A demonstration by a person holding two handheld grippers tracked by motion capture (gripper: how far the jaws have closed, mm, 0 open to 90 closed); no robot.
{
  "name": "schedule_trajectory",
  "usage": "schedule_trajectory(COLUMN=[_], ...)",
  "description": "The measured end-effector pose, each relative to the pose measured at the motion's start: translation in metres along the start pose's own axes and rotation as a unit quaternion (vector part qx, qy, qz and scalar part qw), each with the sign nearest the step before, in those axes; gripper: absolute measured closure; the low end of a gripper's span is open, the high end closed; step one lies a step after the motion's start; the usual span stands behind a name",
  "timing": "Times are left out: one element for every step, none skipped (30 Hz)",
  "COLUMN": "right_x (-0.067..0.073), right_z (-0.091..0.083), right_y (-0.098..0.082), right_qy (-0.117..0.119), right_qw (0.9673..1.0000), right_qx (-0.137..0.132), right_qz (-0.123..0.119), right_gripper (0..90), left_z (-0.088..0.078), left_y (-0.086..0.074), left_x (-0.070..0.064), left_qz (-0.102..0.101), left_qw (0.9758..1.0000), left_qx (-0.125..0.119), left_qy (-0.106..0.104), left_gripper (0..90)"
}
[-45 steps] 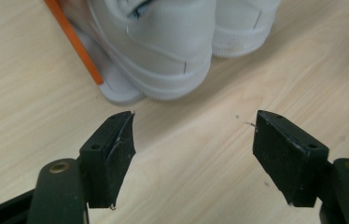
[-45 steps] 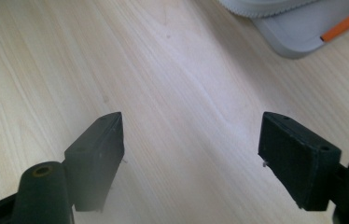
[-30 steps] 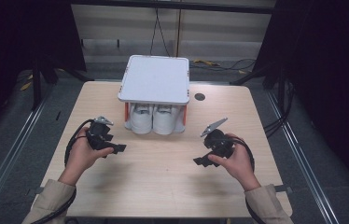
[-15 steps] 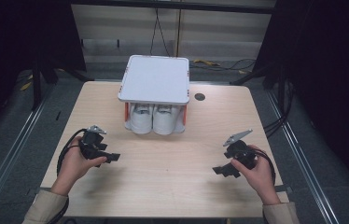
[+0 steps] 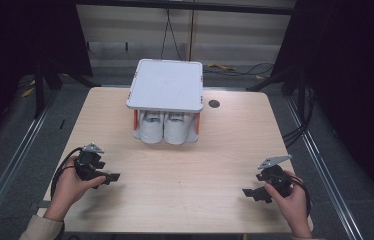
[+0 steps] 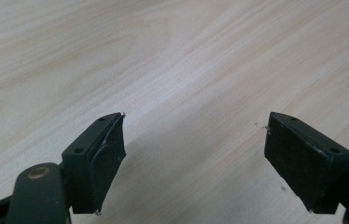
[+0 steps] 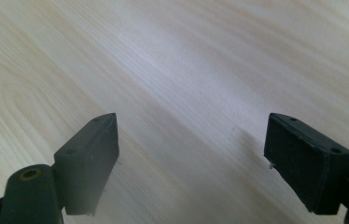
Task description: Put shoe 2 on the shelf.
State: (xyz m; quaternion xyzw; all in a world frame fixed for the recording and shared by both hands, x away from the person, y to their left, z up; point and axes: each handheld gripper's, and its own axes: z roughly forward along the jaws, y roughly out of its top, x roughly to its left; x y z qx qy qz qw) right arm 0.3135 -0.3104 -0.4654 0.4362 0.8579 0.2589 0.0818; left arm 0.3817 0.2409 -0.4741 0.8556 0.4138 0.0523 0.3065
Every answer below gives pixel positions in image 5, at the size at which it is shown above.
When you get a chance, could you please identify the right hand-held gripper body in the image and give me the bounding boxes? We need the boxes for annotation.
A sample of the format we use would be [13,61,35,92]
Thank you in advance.
[256,154,294,199]

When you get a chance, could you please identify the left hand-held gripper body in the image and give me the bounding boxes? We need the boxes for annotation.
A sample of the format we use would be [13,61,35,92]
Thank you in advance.
[74,142,106,182]

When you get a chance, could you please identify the white sneaker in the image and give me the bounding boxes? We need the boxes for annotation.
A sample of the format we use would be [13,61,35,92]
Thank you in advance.
[137,110,166,145]
[163,111,193,146]

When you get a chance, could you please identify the white two-tier shoe rack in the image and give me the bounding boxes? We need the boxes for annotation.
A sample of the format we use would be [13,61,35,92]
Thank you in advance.
[125,58,205,144]

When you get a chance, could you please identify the person's left hand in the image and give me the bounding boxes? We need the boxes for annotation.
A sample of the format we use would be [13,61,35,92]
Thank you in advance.
[43,155,107,223]

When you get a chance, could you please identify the person's right hand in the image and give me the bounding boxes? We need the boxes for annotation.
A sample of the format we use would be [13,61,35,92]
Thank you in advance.
[264,170,314,240]

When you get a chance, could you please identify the black stand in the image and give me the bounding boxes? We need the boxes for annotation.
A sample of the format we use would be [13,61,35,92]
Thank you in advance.
[32,59,93,120]

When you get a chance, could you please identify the yellow tape strip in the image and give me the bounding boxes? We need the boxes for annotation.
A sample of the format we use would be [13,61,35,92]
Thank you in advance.
[20,86,36,99]
[206,62,238,72]

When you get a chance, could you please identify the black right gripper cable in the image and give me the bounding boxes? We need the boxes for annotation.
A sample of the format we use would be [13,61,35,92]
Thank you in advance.
[284,174,312,215]

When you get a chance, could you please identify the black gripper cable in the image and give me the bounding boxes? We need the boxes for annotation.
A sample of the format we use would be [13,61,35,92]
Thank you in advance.
[284,174,312,215]
[50,146,85,202]

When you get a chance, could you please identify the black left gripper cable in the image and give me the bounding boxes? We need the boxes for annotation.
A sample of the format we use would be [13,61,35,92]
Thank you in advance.
[50,146,85,202]

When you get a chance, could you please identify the metal floor rail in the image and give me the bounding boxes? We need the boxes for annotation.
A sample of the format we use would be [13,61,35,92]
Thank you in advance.
[0,88,60,234]
[284,94,367,240]

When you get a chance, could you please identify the black cable bundle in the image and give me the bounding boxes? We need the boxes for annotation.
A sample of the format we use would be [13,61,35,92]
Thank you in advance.
[281,84,317,148]

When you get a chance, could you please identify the black floor cable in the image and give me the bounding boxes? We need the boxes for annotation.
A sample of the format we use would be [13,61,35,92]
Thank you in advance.
[204,62,277,80]

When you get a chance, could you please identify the black hanging cable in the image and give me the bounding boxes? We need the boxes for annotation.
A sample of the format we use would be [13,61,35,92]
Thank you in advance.
[160,8,185,62]

